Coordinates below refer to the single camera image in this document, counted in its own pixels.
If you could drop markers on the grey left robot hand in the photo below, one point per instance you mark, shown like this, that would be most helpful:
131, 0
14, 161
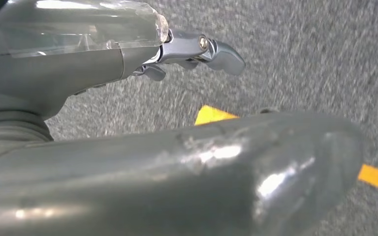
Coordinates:
143, 182

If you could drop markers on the yellow floor tape square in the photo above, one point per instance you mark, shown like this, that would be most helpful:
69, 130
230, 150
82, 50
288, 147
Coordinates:
213, 115

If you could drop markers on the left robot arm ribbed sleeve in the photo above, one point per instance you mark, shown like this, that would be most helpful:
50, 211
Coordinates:
9, 130

